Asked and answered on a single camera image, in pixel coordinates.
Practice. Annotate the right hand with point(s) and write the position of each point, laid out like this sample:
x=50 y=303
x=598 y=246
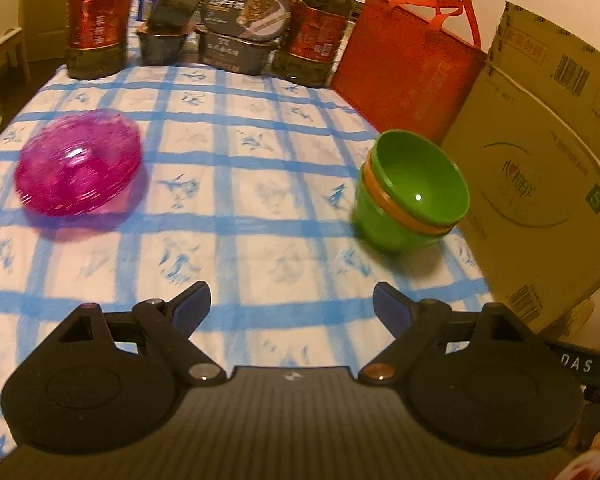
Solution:
x=586 y=466

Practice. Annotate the cooking oil bottle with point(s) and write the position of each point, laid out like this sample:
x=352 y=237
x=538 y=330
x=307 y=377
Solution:
x=96 y=37
x=309 y=46

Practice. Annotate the green plastic bowl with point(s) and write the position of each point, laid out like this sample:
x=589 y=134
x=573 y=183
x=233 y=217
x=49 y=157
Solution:
x=420 y=177
x=382 y=232

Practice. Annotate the lower instant meal box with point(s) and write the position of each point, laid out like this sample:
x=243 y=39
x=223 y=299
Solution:
x=233 y=54

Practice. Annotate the brown cardboard box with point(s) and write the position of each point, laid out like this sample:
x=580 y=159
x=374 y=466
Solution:
x=527 y=140

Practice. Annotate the red fabric tote bag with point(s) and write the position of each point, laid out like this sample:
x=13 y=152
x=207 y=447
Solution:
x=410 y=64

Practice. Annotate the right cooking oil bottle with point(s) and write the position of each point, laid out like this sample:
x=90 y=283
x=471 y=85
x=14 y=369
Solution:
x=309 y=46

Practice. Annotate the tilted instant meal box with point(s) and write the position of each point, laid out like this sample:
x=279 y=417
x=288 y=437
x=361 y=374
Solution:
x=253 y=20

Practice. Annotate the pink glass plate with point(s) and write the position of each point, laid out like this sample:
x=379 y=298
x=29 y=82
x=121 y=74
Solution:
x=77 y=174
x=77 y=159

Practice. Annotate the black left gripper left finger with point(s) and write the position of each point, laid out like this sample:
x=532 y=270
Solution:
x=167 y=326

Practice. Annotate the left cooking oil bottle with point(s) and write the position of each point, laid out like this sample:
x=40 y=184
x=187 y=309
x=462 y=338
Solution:
x=96 y=37

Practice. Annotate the upper dark food cup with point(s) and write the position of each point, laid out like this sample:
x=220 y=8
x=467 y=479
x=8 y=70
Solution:
x=171 y=15

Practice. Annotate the orange plastic bowl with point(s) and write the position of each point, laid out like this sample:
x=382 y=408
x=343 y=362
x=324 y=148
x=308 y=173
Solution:
x=393 y=209

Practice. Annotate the blue checked tablecloth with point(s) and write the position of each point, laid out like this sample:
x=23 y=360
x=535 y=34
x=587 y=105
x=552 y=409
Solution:
x=247 y=183

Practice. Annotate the dark food cup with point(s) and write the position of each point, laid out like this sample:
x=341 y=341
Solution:
x=162 y=48
x=171 y=15

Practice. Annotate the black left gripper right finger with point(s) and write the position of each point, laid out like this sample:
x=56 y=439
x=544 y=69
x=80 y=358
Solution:
x=413 y=324

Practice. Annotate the lower dark food cup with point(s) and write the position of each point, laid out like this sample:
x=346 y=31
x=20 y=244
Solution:
x=162 y=48

